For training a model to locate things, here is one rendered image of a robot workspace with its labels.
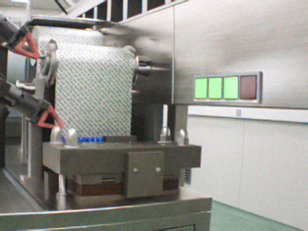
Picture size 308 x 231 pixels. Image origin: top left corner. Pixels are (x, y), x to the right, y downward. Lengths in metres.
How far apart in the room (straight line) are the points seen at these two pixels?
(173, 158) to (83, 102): 0.30
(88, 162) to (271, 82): 0.46
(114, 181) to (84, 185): 0.08
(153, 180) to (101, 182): 0.13
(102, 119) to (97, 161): 0.24
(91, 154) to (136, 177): 0.12
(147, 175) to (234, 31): 0.41
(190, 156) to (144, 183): 0.16
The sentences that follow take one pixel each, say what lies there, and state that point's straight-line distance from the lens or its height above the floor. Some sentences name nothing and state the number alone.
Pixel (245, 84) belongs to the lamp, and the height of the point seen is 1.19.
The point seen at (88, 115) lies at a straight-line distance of 1.13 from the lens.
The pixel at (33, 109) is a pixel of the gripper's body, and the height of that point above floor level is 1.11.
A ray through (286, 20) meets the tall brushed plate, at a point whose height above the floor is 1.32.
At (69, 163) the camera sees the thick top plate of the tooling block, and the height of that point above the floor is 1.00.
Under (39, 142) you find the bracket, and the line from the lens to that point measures 1.18.
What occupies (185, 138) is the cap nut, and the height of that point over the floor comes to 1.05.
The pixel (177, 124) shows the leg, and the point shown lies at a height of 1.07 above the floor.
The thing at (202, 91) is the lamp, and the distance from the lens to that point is 1.02.
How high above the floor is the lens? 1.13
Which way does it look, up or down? 3 degrees down
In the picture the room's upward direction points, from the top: 2 degrees clockwise
